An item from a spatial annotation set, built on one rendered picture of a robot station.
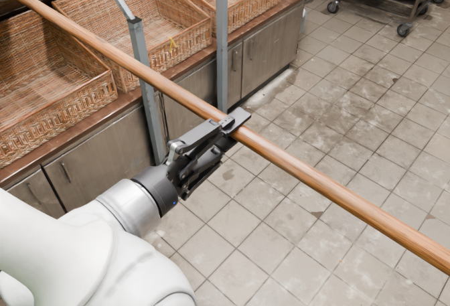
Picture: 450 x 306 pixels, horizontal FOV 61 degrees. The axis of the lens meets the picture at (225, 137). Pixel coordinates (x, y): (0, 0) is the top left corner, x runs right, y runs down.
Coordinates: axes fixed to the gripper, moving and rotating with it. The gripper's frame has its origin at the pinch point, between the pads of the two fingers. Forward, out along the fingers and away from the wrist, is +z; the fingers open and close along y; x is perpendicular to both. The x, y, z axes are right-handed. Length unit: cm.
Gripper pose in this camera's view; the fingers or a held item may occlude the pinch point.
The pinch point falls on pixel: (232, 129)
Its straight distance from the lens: 68.7
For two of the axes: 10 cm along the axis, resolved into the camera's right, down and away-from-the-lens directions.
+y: 0.0, 6.9, 7.2
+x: 7.4, 4.8, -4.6
